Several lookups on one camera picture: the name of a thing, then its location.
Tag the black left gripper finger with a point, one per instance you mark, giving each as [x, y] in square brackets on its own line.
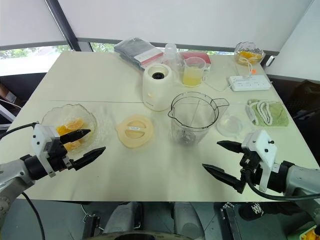
[88, 157]
[75, 135]

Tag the glass bowl of orange peels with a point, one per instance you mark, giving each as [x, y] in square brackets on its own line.
[248, 55]

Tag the red flat pack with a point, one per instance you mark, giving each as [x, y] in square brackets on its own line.
[201, 55]

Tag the black chair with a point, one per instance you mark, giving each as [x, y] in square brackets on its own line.
[305, 105]

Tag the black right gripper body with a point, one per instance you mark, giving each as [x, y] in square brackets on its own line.
[251, 167]

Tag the bagged dark cloth pack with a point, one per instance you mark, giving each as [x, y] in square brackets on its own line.
[136, 51]

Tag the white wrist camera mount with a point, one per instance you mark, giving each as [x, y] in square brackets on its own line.
[40, 136]
[262, 145]

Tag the clear blender jar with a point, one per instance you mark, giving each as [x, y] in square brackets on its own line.
[190, 120]

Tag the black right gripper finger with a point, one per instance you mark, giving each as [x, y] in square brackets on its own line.
[232, 146]
[225, 176]

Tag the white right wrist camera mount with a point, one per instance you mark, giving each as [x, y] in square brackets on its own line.
[262, 145]

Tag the tray of yellow food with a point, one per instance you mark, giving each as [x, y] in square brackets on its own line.
[311, 233]

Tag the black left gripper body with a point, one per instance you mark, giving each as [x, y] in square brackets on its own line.
[58, 156]

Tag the small clear plastic cup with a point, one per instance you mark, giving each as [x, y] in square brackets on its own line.
[231, 123]

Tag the clear plastic bottle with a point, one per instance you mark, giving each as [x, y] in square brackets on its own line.
[172, 53]

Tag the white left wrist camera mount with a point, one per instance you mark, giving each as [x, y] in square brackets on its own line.
[40, 136]

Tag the grey rounded shape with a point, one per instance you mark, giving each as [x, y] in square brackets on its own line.
[187, 220]
[122, 217]

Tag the green cloth with white trim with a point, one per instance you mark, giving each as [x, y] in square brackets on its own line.
[277, 113]

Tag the cream blender base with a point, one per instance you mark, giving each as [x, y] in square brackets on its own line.
[156, 92]

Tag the cream blender lid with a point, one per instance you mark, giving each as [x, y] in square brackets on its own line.
[135, 131]

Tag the measuring cup with juice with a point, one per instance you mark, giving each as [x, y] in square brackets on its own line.
[192, 77]

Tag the black glove with white print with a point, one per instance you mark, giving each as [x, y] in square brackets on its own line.
[262, 210]

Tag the black window frame bar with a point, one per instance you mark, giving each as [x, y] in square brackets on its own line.
[63, 25]

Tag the brown cardboard box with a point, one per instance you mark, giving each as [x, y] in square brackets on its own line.
[10, 95]

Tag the wavy clear glass bowl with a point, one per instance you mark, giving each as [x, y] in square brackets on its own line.
[57, 115]

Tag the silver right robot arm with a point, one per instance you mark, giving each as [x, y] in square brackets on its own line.
[297, 177]

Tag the black metal bracket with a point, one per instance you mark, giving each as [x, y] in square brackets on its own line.
[91, 225]
[231, 222]

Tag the white power strip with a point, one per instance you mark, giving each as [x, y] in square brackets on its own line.
[250, 83]

